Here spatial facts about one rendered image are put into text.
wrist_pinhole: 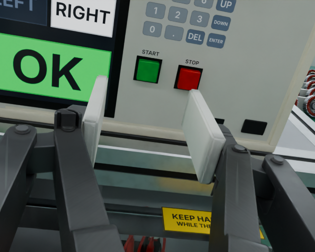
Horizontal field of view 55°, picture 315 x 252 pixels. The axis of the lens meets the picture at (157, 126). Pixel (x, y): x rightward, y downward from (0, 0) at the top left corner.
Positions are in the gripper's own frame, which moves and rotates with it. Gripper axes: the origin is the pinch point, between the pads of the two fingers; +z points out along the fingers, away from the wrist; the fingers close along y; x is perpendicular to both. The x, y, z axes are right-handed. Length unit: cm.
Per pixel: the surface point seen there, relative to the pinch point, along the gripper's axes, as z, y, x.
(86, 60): 9.4, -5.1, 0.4
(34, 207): 6.1, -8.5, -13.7
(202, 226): 3.0, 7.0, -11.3
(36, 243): 21.9, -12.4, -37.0
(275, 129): 9.3, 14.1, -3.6
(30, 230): 21.9, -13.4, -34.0
